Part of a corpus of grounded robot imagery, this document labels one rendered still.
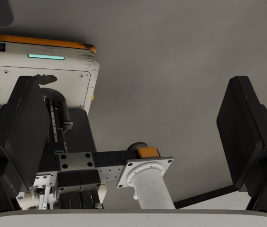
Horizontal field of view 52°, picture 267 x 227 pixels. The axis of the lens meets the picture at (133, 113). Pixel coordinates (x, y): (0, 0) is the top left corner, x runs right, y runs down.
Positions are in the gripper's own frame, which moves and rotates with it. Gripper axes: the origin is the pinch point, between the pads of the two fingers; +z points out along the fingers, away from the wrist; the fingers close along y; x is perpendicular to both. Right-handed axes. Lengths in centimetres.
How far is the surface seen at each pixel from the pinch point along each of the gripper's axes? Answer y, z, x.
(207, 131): 80, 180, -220
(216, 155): 104, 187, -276
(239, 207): 157, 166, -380
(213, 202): 120, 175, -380
